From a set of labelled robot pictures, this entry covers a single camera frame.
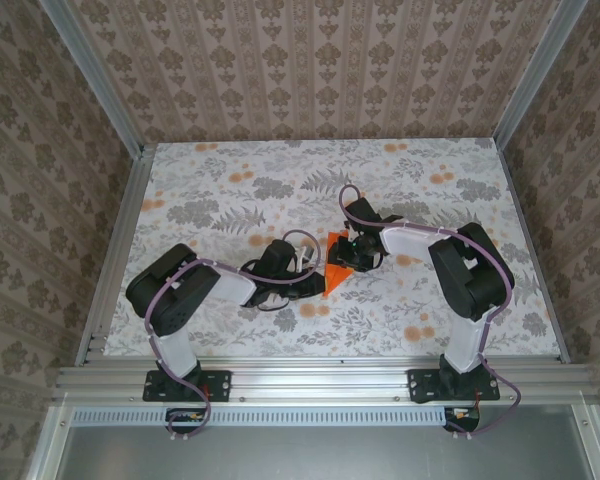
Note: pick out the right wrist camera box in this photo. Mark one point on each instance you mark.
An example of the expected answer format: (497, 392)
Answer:
(364, 212)

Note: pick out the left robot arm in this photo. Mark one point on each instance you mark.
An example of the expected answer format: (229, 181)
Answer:
(177, 350)

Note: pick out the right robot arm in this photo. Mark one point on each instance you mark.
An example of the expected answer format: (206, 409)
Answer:
(465, 345)

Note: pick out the black connector board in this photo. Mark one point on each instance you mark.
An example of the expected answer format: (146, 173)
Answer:
(185, 417)
(462, 417)

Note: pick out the orange paper sheet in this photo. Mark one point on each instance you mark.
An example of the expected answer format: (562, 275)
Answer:
(332, 280)

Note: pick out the aluminium front beam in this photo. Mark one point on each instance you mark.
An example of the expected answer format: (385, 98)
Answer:
(320, 382)

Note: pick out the floral printed tablecloth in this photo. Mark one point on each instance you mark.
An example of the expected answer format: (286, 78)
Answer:
(430, 160)

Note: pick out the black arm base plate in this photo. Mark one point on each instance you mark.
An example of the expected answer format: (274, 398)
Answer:
(220, 385)
(420, 385)

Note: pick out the aluminium corner post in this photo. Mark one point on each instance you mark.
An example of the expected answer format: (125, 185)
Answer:
(95, 75)
(535, 65)

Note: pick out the grey metal sheet panel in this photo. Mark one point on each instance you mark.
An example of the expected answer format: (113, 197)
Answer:
(320, 455)

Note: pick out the aluminium side rail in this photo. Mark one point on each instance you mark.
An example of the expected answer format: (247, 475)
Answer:
(126, 210)
(533, 250)

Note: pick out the aluminium lower frame rail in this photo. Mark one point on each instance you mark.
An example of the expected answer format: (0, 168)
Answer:
(47, 440)
(592, 440)

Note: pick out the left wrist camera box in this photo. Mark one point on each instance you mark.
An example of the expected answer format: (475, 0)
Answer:
(277, 256)

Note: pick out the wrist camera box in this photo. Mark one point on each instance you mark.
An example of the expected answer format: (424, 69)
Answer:
(277, 256)
(364, 212)

